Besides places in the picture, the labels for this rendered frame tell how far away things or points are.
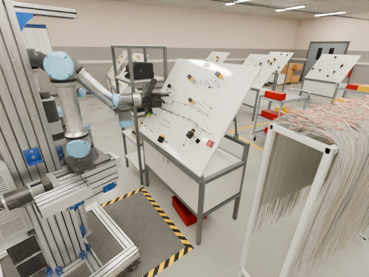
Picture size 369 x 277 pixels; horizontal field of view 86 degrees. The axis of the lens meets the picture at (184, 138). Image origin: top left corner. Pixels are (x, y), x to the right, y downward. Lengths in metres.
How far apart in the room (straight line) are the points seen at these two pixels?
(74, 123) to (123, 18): 8.09
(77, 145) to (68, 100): 0.24
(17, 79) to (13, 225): 0.85
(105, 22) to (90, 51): 1.20
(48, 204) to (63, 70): 0.70
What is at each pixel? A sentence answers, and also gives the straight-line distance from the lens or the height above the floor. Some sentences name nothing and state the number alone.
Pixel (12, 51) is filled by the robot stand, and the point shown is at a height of 1.80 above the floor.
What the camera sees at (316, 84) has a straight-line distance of 8.35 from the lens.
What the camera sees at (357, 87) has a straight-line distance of 6.18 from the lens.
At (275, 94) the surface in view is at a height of 1.05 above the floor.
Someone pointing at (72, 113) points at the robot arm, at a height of 1.52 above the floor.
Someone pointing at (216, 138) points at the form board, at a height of 1.15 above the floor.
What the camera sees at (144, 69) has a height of 1.57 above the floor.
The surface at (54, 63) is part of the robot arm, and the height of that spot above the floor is 1.76.
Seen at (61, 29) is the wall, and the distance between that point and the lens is 8.90.
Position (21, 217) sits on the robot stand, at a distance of 1.62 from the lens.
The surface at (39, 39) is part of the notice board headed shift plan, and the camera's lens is 8.92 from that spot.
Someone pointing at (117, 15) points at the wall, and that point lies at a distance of 9.07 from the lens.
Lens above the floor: 1.84
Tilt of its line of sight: 25 degrees down
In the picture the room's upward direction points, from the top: 1 degrees clockwise
